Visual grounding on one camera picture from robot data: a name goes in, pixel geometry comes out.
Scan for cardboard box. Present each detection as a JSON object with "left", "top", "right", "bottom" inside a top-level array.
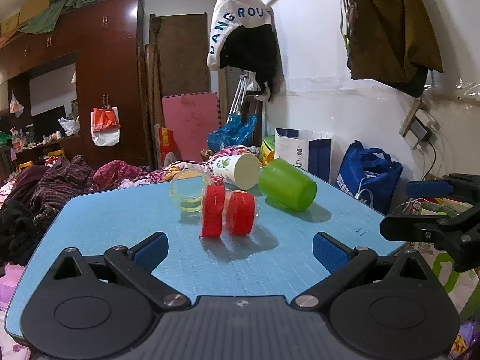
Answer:
[{"left": 0, "top": 0, "right": 61, "bottom": 36}]

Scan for white paper cup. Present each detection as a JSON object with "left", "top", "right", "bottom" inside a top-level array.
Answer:
[{"left": 212, "top": 152, "right": 261, "bottom": 191}]

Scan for brown wooden wardrobe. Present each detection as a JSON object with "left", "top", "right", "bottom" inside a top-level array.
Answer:
[{"left": 0, "top": 0, "right": 154, "bottom": 175}]

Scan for red snack bag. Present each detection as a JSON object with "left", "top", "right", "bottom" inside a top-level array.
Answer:
[{"left": 157, "top": 125, "right": 179, "bottom": 169}]

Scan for red and white plastic bag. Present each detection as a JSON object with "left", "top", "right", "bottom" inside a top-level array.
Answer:
[{"left": 91, "top": 107, "right": 121, "bottom": 147}]

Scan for green and white carton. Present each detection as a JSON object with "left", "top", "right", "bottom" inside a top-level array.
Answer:
[{"left": 412, "top": 241, "right": 480, "bottom": 321}]

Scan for clear cup with red band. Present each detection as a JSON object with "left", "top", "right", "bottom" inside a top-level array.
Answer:
[
  {"left": 199, "top": 185, "right": 228, "bottom": 239},
  {"left": 224, "top": 190, "right": 259, "bottom": 236}
]

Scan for green plastic cup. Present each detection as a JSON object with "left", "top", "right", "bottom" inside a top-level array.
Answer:
[{"left": 258, "top": 158, "right": 318, "bottom": 213}]

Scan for wall power socket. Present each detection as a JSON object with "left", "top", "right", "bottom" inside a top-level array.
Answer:
[{"left": 399, "top": 99, "right": 441, "bottom": 150}]

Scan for pile of patterned clothes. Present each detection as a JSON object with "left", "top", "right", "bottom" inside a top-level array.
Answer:
[{"left": 0, "top": 149, "right": 263, "bottom": 233}]

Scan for metal crutches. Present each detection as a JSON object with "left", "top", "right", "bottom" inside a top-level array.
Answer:
[{"left": 227, "top": 70, "right": 251, "bottom": 124}]

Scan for black power cable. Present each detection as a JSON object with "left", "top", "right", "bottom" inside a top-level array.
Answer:
[{"left": 422, "top": 139, "right": 439, "bottom": 181}]

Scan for white and blue paper bag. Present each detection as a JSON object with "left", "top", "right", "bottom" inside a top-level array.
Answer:
[{"left": 274, "top": 127, "right": 334, "bottom": 182}]

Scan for brown wooden board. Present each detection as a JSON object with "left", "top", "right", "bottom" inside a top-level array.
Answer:
[{"left": 149, "top": 12, "right": 212, "bottom": 166}]

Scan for green cloth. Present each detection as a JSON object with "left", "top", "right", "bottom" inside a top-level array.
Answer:
[{"left": 18, "top": 0, "right": 109, "bottom": 35}]

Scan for black hanging garment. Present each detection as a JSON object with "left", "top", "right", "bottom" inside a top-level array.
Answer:
[{"left": 219, "top": 24, "right": 283, "bottom": 102}]

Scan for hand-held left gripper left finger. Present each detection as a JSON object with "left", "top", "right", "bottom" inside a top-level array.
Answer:
[{"left": 47, "top": 232, "right": 192, "bottom": 312}]

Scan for clear glass cup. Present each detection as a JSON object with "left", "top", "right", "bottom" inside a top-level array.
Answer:
[{"left": 169, "top": 170, "right": 211, "bottom": 214}]

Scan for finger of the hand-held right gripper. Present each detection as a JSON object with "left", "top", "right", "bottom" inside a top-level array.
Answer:
[
  {"left": 406, "top": 173, "right": 480, "bottom": 200},
  {"left": 379, "top": 202, "right": 480, "bottom": 273}
]

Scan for black cloth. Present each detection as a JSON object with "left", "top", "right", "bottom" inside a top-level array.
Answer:
[{"left": 0, "top": 199, "right": 42, "bottom": 265}]

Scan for olive hanging jacket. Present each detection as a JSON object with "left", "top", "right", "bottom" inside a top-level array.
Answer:
[{"left": 347, "top": 0, "right": 444, "bottom": 97}]

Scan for green and yellow box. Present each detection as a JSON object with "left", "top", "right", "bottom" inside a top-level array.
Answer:
[{"left": 260, "top": 135, "right": 277, "bottom": 165}]

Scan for white hooded jacket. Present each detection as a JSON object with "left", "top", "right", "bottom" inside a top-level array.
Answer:
[{"left": 206, "top": 0, "right": 274, "bottom": 71}]

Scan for blue tote bag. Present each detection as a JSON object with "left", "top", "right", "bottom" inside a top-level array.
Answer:
[{"left": 335, "top": 140, "right": 404, "bottom": 215}]

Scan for dark television screen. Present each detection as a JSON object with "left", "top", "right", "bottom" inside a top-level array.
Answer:
[{"left": 31, "top": 105, "right": 67, "bottom": 139}]

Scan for pink foam mat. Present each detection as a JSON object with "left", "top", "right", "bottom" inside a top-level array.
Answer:
[{"left": 161, "top": 92, "right": 222, "bottom": 167}]

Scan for small hanging plastic bag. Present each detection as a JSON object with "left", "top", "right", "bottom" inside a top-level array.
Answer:
[{"left": 9, "top": 90, "right": 25, "bottom": 118}]

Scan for blue plastic bag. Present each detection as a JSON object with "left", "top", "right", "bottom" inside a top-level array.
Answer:
[{"left": 207, "top": 113, "right": 259, "bottom": 153}]

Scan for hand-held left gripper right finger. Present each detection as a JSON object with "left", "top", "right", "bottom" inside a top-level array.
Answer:
[{"left": 292, "top": 232, "right": 432, "bottom": 312}]

